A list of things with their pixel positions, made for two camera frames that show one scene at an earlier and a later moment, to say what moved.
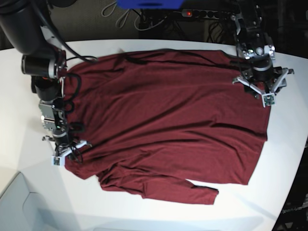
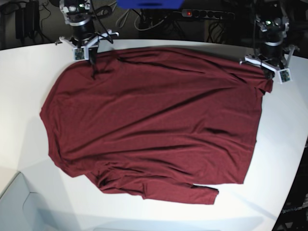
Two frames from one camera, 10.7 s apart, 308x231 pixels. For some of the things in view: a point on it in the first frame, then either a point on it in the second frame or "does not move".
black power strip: (206, 14) does not move
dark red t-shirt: (144, 123) does not move
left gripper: (64, 145) → (87, 44)
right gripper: (265, 79) → (275, 64)
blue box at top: (149, 4) does not move
